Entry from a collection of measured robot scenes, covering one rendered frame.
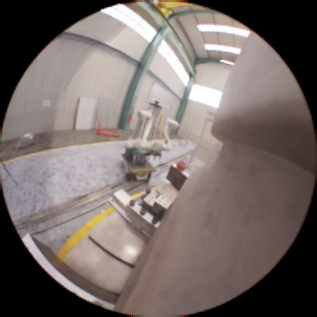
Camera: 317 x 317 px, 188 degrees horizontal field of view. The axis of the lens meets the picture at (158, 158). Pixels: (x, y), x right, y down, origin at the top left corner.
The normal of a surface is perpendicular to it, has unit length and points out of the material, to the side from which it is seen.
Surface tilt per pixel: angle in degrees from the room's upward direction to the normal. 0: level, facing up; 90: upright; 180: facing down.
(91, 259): 0
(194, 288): 67
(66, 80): 90
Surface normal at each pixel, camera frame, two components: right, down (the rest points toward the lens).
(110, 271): 0.30, -0.88
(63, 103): 0.80, 0.44
